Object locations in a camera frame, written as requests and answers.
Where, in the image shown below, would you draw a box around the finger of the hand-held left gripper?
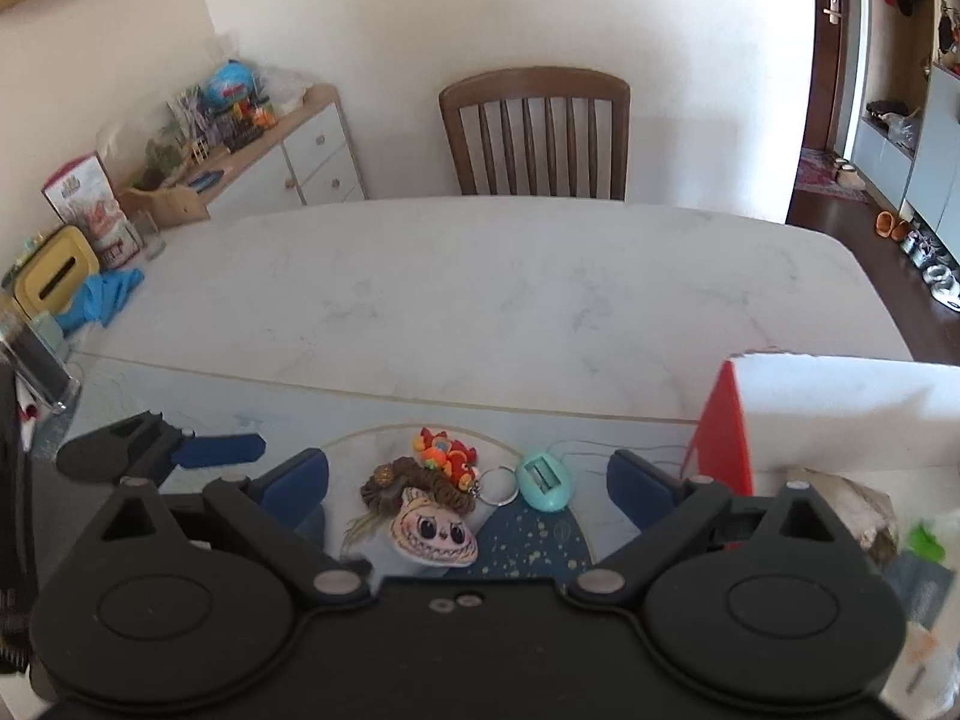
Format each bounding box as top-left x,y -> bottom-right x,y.
56,411 -> 267,485

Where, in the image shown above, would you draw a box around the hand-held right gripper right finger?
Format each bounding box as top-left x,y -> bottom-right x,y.
570,450 -> 863,605

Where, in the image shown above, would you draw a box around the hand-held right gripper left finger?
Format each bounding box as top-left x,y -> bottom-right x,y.
71,448 -> 372,605

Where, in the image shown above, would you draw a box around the red cardboard box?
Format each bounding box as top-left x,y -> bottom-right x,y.
679,351 -> 960,718

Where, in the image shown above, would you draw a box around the brown-haired doll face keychain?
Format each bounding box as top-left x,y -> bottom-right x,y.
345,459 -> 479,567

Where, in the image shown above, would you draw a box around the white green plastic bag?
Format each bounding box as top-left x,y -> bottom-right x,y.
879,514 -> 960,695

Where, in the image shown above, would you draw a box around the teal egg-shaped case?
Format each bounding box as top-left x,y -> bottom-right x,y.
516,454 -> 575,512

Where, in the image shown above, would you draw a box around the clear jar with dark contents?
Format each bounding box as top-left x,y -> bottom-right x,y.
0,311 -> 83,418

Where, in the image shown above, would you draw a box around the blue rubber gloves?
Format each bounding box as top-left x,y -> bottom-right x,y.
56,268 -> 146,335

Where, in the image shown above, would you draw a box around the clear drinking glass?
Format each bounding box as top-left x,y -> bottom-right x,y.
133,211 -> 168,263

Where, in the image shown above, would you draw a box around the yellow tissue box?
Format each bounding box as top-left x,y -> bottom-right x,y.
13,225 -> 101,317

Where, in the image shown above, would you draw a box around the wooden desk rack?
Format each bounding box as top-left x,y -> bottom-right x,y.
118,184 -> 212,230

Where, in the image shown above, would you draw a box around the red white printed carton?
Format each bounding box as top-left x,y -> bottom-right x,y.
41,154 -> 144,272

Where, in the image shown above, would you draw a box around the white wooden sideboard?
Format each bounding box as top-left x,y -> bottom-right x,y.
201,85 -> 368,223

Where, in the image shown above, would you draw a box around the patterned door rug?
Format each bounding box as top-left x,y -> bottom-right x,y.
793,148 -> 872,204

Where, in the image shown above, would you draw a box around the blue globe toy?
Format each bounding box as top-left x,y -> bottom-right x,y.
206,60 -> 260,110

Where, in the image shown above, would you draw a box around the row of shoes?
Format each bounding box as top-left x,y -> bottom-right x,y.
900,229 -> 960,313

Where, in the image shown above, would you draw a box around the wooden chair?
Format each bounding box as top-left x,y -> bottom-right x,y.
439,67 -> 632,202

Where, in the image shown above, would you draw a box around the grey hallway cabinet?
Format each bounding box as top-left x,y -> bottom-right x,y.
847,60 -> 960,242

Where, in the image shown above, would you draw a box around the brown wooden door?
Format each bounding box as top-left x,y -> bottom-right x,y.
787,0 -> 865,205

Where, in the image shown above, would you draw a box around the silver key ring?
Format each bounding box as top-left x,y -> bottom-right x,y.
474,467 -> 522,509

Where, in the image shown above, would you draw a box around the orange toy keychain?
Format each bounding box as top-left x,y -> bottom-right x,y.
412,427 -> 481,487

